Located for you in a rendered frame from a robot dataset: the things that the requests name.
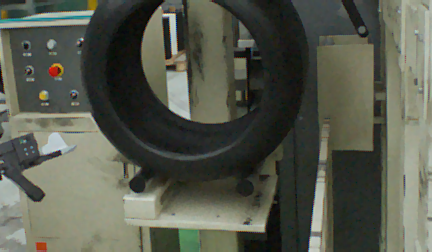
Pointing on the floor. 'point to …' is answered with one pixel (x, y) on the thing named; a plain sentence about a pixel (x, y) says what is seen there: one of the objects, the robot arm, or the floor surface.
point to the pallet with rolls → (174, 38)
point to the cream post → (211, 88)
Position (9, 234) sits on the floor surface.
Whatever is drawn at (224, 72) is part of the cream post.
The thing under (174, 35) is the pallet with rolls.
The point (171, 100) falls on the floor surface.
